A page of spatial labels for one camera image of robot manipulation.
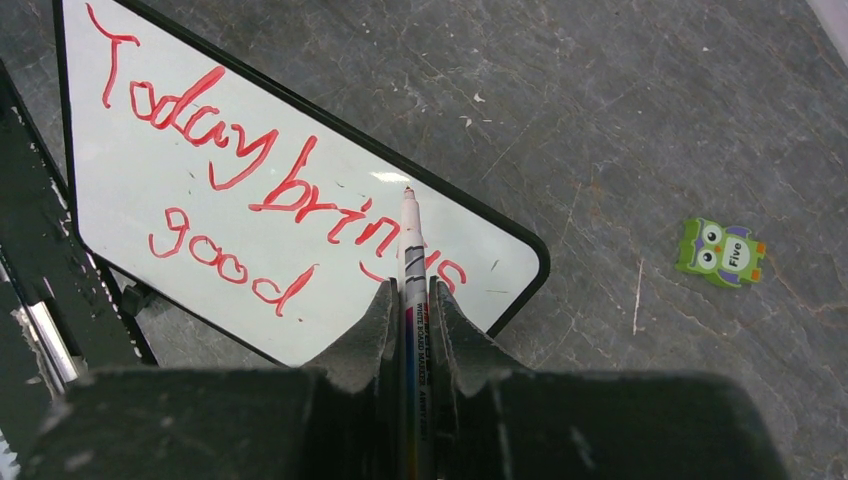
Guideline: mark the red whiteboard marker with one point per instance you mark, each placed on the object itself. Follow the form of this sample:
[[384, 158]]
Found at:
[[417, 440]]

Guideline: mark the green toy block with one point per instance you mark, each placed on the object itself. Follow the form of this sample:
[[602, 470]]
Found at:
[[727, 257]]

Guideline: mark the small white whiteboard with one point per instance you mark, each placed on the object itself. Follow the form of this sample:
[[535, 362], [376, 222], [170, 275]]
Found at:
[[246, 205]]

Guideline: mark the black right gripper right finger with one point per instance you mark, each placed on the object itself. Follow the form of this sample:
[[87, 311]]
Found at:
[[498, 419]]

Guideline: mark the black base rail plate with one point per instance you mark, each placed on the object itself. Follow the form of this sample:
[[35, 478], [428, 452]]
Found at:
[[59, 306]]

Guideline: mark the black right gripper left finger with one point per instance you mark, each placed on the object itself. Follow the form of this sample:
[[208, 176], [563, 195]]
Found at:
[[334, 417]]

